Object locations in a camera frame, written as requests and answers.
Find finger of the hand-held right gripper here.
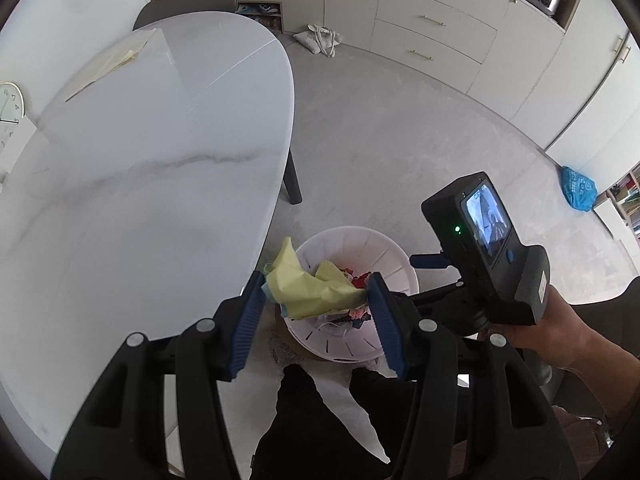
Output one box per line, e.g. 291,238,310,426
408,253,449,270

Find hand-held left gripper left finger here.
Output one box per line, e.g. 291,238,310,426
52,270,269,480

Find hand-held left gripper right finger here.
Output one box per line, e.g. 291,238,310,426
367,272,581,480

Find yellow paper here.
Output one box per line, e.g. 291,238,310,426
264,236,369,320

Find white slotted waste bin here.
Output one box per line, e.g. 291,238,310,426
277,226,419,364

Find person's right forearm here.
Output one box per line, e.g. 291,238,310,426
570,327,640,422

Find person's right hand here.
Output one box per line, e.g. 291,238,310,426
487,284,609,374

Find grey fuzzy slipper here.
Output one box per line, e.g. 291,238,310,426
269,332,307,377

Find person's right leg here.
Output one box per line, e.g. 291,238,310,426
349,366,419,480

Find person's leg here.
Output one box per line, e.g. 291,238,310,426
349,366,419,480
249,363,391,480

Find person's left leg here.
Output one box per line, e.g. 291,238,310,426
249,363,391,480

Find blue plastic bag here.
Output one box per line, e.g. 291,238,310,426
559,164,599,214

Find black table leg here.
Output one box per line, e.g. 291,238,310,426
281,152,304,206

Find wooden bookshelf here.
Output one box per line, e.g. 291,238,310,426
594,162,640,249

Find cream tote bag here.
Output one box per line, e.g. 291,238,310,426
292,23,346,59

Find open shoe shelf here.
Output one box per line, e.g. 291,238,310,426
234,0,286,34

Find cream paper sheets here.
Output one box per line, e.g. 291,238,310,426
64,27,161,104

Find cream cabinet wall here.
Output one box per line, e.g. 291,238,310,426
280,0,640,153

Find round white wall clock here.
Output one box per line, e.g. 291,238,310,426
0,81,26,124

